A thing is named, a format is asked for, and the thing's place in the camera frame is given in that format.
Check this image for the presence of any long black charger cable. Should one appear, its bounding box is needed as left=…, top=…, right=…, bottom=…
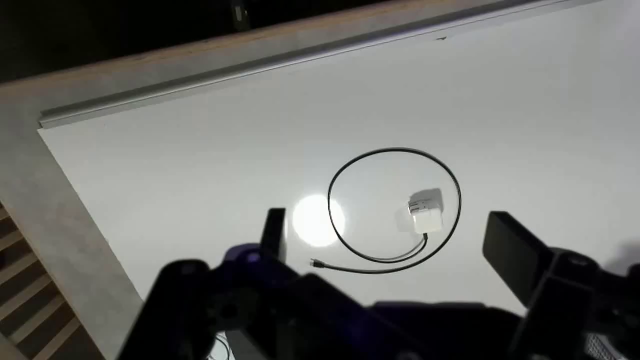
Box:
left=311, top=146, right=465, bottom=275

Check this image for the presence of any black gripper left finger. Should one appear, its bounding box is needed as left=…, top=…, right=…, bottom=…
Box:
left=118, top=206, right=402, bottom=360

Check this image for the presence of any wooden slat-back chair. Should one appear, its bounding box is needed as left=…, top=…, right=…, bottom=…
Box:
left=0, top=201, right=88, bottom=360

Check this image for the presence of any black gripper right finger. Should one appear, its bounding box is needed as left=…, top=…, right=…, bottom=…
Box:
left=480, top=209, right=640, bottom=360

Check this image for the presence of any white charger adapter brick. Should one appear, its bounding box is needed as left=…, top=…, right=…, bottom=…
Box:
left=406, top=187, right=448, bottom=236

